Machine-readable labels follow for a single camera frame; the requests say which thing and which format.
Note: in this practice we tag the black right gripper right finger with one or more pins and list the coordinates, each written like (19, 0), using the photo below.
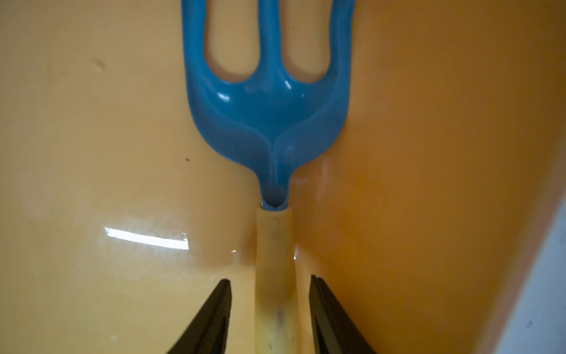
(333, 330)

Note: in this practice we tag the yellow plastic storage tray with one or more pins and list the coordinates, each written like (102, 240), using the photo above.
(118, 220)

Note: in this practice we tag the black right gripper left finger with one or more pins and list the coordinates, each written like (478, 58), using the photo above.
(208, 331)

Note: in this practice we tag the teal cultivator yellow handle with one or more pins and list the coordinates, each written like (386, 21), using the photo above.
(272, 124)

